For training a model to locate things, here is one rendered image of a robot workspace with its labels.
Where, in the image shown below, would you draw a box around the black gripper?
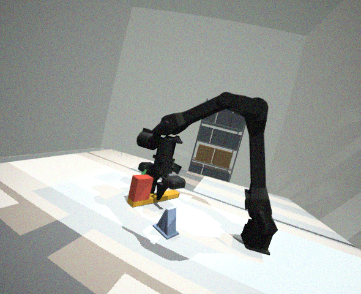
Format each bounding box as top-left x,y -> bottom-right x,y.
138,153 -> 186,200

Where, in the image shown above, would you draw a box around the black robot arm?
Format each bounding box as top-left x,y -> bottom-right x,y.
136,92 -> 278,255

